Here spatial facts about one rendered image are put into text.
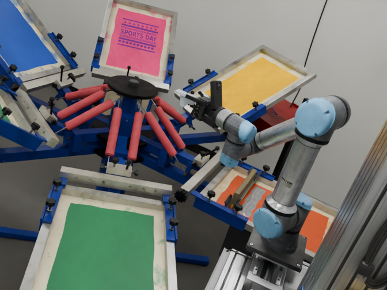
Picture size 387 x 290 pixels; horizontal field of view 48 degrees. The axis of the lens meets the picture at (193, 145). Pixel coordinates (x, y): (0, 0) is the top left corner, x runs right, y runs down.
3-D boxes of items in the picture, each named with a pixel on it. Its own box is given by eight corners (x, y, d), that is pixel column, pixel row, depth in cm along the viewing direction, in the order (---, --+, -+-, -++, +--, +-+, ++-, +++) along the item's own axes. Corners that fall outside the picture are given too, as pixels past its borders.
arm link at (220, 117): (227, 112, 158) (239, 113, 164) (218, 107, 160) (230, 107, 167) (219, 130, 161) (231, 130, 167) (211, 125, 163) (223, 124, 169)
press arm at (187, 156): (204, 169, 262) (207, 162, 260) (200, 172, 257) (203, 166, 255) (179, 157, 266) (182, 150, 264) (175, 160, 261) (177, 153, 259)
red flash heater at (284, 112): (279, 108, 394) (284, 96, 389) (316, 133, 364) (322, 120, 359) (230, 110, 357) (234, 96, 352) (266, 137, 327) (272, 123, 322)
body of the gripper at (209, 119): (188, 114, 170) (210, 128, 163) (196, 94, 167) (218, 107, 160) (200, 114, 176) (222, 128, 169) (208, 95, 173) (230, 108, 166)
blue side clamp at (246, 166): (271, 184, 277) (275, 176, 274) (269, 188, 273) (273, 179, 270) (230, 166, 285) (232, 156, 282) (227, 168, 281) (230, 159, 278)
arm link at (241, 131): (241, 148, 156) (249, 128, 152) (219, 133, 161) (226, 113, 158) (253, 144, 161) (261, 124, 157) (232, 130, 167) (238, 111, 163)
